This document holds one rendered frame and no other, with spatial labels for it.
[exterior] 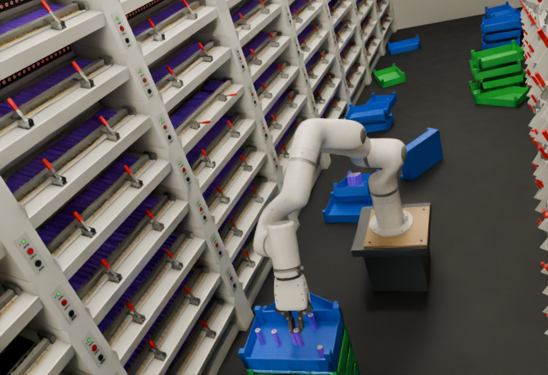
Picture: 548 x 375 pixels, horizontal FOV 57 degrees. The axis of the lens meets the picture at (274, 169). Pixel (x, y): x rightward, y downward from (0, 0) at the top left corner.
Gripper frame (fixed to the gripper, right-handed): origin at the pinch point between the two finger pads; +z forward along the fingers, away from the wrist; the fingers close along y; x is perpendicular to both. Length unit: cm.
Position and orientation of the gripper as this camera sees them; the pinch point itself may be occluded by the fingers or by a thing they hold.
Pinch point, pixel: (296, 324)
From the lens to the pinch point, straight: 159.3
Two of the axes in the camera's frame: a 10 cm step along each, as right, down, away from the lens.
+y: -9.3, 1.2, 3.6
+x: -3.4, 1.2, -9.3
